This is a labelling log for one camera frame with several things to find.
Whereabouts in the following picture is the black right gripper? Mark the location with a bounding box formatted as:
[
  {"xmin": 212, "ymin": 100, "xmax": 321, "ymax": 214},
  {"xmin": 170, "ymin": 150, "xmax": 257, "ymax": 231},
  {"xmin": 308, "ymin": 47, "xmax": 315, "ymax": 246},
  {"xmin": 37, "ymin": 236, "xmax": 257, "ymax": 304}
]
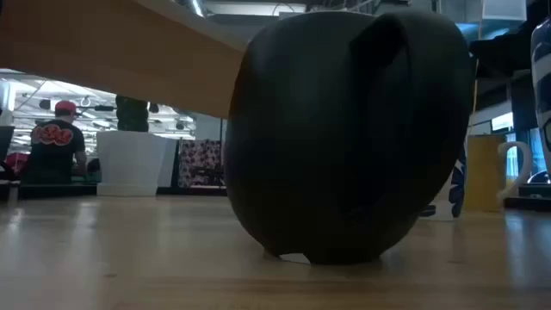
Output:
[{"xmin": 467, "ymin": 23, "xmax": 533, "ymax": 79}]

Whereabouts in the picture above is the yellow mug with white handle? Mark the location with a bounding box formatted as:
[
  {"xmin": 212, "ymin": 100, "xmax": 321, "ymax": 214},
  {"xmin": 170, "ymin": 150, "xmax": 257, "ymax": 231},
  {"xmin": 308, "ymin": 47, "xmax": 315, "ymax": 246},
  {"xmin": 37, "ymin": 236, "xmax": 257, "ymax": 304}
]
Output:
[{"xmin": 463, "ymin": 133, "xmax": 535, "ymax": 213}]

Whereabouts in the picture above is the white mug blue floral print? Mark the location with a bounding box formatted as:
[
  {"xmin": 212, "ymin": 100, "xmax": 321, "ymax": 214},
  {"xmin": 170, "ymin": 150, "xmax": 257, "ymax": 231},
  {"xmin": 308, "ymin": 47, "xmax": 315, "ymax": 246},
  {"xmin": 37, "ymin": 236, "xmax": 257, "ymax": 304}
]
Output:
[{"xmin": 419, "ymin": 146, "xmax": 468, "ymax": 220}]

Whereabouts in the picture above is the dark blue ceramic mug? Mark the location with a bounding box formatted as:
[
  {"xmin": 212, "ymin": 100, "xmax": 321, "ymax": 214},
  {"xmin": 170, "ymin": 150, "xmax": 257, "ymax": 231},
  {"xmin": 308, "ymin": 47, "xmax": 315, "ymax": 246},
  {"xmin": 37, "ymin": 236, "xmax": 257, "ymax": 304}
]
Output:
[{"xmin": 223, "ymin": 10, "xmax": 477, "ymax": 266}]

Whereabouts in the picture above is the floral patterned fabric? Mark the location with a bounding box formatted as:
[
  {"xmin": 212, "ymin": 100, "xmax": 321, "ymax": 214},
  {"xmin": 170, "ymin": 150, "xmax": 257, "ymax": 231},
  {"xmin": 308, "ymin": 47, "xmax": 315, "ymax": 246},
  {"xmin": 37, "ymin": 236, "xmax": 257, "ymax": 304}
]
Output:
[{"xmin": 178, "ymin": 138, "xmax": 226, "ymax": 189}]

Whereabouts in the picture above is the green cactus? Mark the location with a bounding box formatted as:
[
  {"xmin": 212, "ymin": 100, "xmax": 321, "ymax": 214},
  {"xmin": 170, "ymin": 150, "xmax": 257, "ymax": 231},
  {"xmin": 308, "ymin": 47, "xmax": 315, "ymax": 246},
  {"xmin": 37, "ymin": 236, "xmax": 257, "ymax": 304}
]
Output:
[{"xmin": 115, "ymin": 94, "xmax": 150, "ymax": 133}]

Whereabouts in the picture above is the white hexagonal planter pot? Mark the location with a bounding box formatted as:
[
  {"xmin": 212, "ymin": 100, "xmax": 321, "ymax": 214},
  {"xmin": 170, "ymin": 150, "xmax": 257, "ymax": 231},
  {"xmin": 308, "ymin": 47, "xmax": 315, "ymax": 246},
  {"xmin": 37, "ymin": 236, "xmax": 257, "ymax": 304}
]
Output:
[{"xmin": 95, "ymin": 130, "xmax": 178, "ymax": 198}]

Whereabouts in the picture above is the wooden shelf with black legs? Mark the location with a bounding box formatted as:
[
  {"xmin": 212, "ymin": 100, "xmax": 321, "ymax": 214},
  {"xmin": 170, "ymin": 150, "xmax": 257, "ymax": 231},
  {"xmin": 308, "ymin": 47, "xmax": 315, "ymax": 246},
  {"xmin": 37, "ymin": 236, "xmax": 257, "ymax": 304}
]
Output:
[{"xmin": 0, "ymin": 0, "xmax": 249, "ymax": 120}]

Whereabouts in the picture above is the person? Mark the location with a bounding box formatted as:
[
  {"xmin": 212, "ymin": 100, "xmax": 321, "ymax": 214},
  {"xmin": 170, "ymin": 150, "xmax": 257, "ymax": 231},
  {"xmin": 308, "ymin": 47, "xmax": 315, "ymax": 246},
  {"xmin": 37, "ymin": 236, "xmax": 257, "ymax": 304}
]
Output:
[{"xmin": 21, "ymin": 100, "xmax": 89, "ymax": 185}]

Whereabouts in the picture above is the yellow hanging cable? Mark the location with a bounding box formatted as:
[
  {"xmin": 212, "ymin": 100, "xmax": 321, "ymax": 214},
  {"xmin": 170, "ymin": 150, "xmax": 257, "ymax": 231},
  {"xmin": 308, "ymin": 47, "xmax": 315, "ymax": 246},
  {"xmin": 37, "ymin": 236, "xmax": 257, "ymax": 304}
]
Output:
[{"xmin": 471, "ymin": 16, "xmax": 484, "ymax": 130}]

